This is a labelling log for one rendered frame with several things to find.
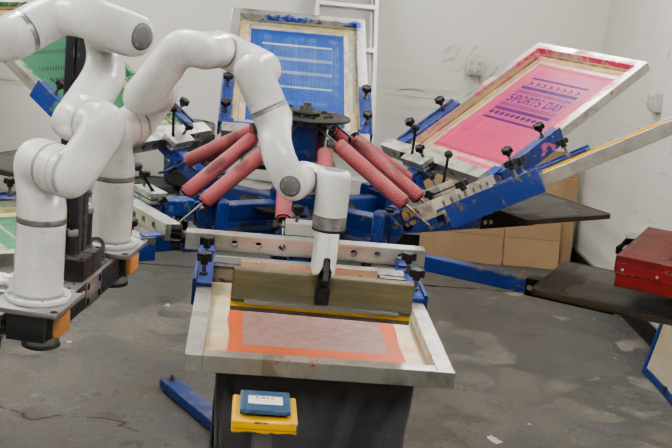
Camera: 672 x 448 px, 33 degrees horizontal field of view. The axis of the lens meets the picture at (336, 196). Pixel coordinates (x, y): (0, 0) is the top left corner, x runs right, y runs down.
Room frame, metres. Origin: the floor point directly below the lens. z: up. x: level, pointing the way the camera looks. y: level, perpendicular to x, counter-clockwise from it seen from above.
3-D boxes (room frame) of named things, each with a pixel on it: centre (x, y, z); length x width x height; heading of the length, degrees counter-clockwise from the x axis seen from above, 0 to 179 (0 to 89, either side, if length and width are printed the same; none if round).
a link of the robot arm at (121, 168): (2.57, 0.51, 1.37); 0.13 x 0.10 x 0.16; 167
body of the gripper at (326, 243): (2.45, 0.01, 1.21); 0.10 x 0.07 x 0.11; 5
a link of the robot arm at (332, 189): (2.47, 0.04, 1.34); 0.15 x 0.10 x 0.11; 78
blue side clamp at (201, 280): (2.92, 0.33, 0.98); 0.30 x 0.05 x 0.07; 5
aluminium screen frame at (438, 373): (2.70, 0.03, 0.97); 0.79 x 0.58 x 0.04; 5
